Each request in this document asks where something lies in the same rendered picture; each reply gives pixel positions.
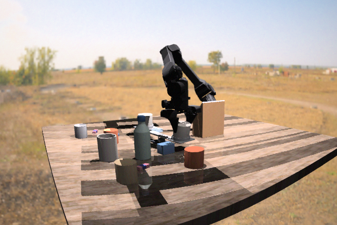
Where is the light blue block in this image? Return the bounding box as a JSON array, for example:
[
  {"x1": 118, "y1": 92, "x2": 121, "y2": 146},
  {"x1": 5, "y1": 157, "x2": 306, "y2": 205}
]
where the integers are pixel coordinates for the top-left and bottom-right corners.
[{"x1": 157, "y1": 142, "x2": 175, "y2": 155}]

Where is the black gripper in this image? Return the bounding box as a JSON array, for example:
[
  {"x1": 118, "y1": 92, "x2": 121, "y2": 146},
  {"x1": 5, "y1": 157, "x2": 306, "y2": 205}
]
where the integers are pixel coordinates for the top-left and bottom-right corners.
[{"x1": 160, "y1": 95, "x2": 201, "y2": 133}]

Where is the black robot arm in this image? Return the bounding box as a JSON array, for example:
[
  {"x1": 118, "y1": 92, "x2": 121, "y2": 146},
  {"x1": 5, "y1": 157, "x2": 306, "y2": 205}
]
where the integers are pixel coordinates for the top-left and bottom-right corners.
[{"x1": 160, "y1": 44, "x2": 216, "y2": 109}]

